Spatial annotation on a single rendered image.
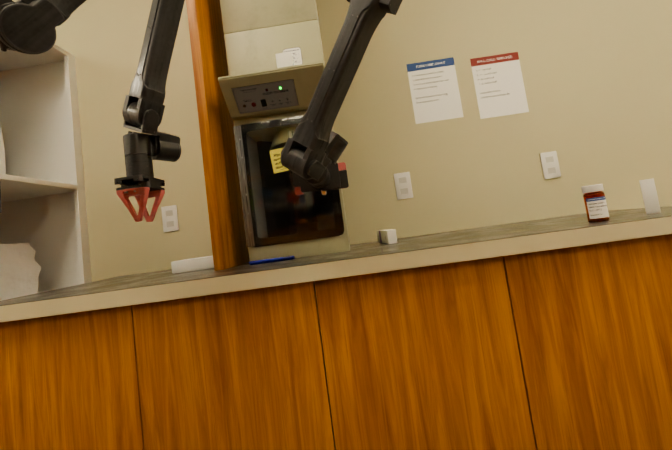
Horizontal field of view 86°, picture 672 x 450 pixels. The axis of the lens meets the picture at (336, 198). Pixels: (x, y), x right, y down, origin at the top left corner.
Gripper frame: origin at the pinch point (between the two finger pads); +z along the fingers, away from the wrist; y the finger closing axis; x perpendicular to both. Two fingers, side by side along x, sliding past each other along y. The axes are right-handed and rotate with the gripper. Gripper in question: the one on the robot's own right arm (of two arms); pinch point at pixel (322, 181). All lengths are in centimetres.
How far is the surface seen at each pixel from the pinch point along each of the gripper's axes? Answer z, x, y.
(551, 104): 59, -27, -99
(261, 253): 14.4, 18.0, 23.4
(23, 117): 56, -57, 138
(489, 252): -15.1, 23.6, -36.6
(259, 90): 6.7, -31.5, 15.9
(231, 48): 15, -51, 25
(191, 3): 6, -62, 34
